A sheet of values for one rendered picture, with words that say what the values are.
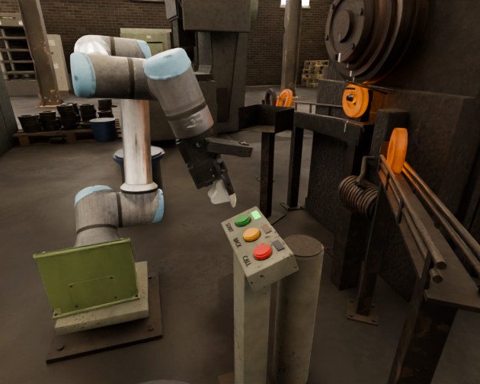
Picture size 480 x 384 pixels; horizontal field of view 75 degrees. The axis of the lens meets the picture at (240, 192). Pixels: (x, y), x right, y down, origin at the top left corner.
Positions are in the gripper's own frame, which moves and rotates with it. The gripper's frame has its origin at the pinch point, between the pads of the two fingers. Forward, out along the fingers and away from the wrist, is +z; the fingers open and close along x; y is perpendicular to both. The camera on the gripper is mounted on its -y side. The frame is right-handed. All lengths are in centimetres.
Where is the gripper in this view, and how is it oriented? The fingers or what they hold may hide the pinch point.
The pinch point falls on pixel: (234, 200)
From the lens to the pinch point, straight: 78.5
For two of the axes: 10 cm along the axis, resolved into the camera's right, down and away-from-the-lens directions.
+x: 2.8, 3.8, -8.8
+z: 3.3, 8.2, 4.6
